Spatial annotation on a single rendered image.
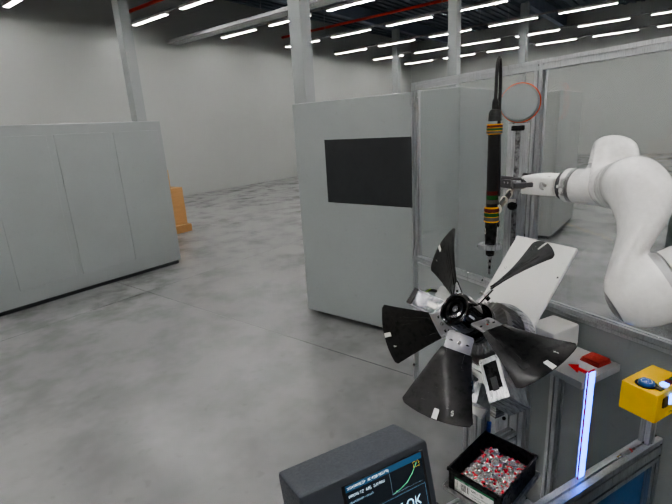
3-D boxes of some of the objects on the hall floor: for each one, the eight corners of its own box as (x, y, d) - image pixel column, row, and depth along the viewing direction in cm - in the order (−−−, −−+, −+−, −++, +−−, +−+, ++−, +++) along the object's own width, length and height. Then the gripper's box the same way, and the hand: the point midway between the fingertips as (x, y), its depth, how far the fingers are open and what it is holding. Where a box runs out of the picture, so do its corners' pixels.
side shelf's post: (544, 514, 213) (558, 357, 191) (552, 520, 210) (566, 361, 187) (539, 518, 211) (551, 359, 189) (546, 524, 208) (560, 364, 186)
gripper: (592, 166, 114) (534, 163, 129) (547, 173, 106) (490, 169, 121) (590, 195, 116) (532, 189, 131) (544, 204, 108) (489, 196, 123)
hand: (515, 180), depth 125 cm, fingers open, 8 cm apart
